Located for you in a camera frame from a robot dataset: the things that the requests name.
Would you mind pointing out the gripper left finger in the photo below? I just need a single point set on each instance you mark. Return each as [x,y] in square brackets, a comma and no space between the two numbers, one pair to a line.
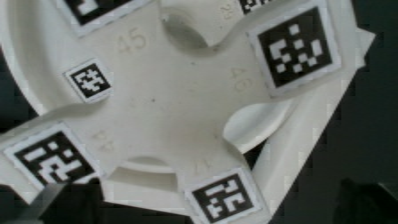
[67,205]

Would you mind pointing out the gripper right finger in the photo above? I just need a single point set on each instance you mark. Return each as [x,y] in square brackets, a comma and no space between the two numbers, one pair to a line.
[367,203]

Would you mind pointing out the white round table top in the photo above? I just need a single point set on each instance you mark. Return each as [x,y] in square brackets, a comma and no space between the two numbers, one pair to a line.
[24,83]

